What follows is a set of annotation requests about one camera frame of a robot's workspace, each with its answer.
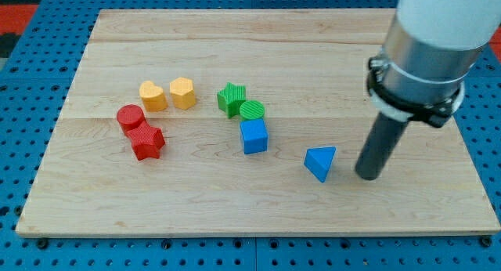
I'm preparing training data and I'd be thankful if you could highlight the blue triangle block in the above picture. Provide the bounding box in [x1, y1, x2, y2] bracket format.
[304, 146, 337, 183]

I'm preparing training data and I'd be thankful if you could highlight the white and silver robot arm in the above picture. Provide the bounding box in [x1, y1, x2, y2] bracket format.
[367, 0, 500, 128]

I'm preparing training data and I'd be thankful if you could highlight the blue cube block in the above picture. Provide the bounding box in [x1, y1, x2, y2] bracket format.
[240, 118, 269, 154]

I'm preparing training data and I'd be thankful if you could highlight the green cylinder block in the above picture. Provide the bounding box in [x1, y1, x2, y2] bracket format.
[239, 100, 265, 121]

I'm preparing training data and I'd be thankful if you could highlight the green star block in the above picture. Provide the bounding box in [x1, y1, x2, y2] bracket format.
[217, 82, 247, 118]

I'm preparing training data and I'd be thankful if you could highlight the light wooden board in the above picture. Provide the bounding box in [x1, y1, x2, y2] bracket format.
[16, 9, 500, 238]

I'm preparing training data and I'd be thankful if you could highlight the yellow hexagon block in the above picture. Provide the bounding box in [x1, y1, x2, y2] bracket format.
[169, 77, 196, 110]

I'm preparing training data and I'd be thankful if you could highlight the yellow heart block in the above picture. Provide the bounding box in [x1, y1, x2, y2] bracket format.
[139, 81, 168, 112]

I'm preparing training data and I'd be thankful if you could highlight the red star block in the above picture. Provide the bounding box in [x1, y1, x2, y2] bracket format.
[126, 121, 166, 161]

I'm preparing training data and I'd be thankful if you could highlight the red cylinder block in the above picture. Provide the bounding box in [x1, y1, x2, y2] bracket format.
[116, 104, 146, 136]

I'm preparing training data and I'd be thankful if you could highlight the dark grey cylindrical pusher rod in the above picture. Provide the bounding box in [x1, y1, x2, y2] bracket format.
[355, 112, 409, 181]

